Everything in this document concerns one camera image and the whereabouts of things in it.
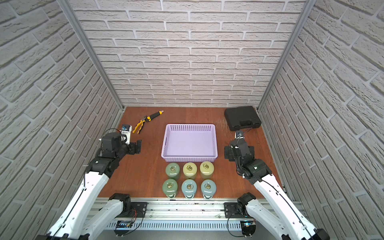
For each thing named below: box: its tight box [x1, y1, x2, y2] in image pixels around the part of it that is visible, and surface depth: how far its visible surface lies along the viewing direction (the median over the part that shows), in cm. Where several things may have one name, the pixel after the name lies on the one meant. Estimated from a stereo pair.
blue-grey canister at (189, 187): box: [181, 178, 197, 199], surface depth 75 cm
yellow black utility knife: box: [145, 110, 164, 122], surface depth 116 cm
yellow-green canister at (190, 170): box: [182, 162, 198, 179], surface depth 81 cm
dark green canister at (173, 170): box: [165, 162, 181, 180], surface depth 81 cm
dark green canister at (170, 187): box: [162, 178, 178, 199], surface depth 76 cm
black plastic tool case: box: [224, 106, 262, 132], surface depth 108 cm
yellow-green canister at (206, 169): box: [200, 161, 215, 180], surface depth 81 cm
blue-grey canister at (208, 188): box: [200, 179, 217, 199], surface depth 75 cm
